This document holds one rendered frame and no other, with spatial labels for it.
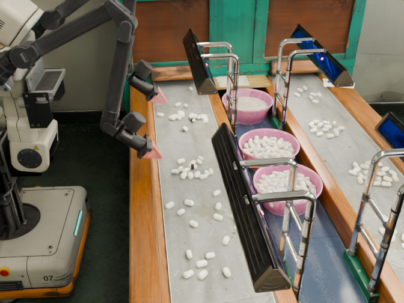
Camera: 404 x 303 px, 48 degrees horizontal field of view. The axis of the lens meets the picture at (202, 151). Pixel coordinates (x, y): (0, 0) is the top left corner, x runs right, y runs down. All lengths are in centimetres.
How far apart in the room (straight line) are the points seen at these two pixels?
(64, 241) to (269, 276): 148
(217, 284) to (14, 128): 109
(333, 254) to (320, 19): 145
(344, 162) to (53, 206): 149
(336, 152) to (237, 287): 89
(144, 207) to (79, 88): 217
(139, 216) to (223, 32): 129
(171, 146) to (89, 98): 179
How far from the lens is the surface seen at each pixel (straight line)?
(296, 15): 262
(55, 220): 242
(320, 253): 164
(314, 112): 237
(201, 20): 250
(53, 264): 222
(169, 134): 211
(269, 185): 182
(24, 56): 170
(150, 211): 162
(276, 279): 99
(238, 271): 145
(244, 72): 264
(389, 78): 399
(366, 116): 234
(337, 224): 172
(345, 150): 208
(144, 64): 205
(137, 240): 152
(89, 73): 363
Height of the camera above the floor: 181
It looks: 33 degrees down
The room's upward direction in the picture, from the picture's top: straight up
